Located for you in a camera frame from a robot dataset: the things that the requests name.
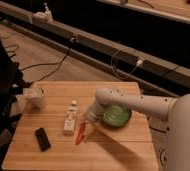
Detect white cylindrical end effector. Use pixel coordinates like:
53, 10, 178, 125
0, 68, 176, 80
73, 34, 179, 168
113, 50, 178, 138
83, 113, 98, 137

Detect red chili pepper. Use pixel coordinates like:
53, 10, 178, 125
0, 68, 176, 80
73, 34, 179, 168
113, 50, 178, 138
76, 122, 85, 145

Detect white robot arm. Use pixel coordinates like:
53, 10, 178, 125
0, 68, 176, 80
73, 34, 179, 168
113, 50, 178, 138
84, 88, 190, 171

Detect white tube bottle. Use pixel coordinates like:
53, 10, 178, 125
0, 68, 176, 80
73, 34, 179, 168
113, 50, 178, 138
63, 100, 77, 135

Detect green bowl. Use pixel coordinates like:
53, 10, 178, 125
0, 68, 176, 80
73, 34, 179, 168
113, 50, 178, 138
102, 105, 132, 128

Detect black phone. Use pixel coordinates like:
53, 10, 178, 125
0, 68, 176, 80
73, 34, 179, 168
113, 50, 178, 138
35, 128, 51, 151

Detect white cup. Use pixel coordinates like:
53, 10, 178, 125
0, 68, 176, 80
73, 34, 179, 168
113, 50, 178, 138
24, 88, 45, 109

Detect black equipment at left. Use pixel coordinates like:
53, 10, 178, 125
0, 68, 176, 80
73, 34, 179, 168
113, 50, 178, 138
0, 40, 30, 135

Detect black floor cable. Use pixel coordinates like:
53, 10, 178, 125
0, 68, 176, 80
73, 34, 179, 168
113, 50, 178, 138
20, 37, 78, 84

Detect long metal rail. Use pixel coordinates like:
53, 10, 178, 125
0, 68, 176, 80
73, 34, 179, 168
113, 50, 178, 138
0, 0, 190, 95

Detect white object on rail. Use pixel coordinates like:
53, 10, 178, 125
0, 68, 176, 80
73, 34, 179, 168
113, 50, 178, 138
33, 3, 53, 22

